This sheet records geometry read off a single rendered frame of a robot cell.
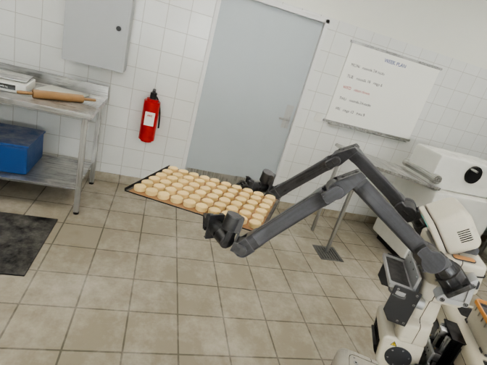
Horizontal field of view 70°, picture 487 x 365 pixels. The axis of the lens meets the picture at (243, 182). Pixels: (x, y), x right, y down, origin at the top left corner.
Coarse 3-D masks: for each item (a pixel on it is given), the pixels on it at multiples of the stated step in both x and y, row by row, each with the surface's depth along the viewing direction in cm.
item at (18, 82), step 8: (0, 72) 269; (8, 72) 276; (0, 80) 256; (8, 80) 261; (16, 80) 264; (24, 80) 266; (32, 80) 280; (0, 88) 257; (8, 88) 258; (16, 88) 260; (24, 88) 262; (32, 88) 280
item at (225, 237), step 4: (220, 228) 126; (216, 232) 125; (220, 232) 124; (224, 232) 124; (228, 232) 122; (232, 232) 122; (216, 236) 125; (220, 236) 123; (224, 236) 122; (228, 236) 122; (232, 236) 123; (220, 240) 122; (224, 240) 122; (228, 240) 123; (232, 240) 124; (220, 244) 123; (224, 244) 123; (228, 244) 124; (232, 244) 125
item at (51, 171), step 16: (0, 64) 297; (48, 80) 309; (64, 80) 311; (80, 80) 313; (0, 96) 244; (16, 96) 254; (96, 96) 316; (64, 112) 256; (80, 112) 260; (96, 112) 280; (96, 128) 327; (80, 144) 270; (96, 144) 333; (48, 160) 320; (64, 160) 329; (80, 160) 275; (0, 176) 273; (16, 176) 279; (32, 176) 286; (48, 176) 293; (64, 176) 300; (80, 176) 280; (80, 192) 289
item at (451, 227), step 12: (432, 204) 138; (444, 204) 133; (456, 204) 129; (432, 216) 130; (444, 216) 125; (456, 216) 123; (468, 216) 121; (432, 228) 125; (444, 228) 124; (456, 228) 123; (468, 228) 121; (444, 240) 125; (456, 240) 124; (468, 240) 123; (480, 240) 123; (444, 252) 126; (456, 252) 125
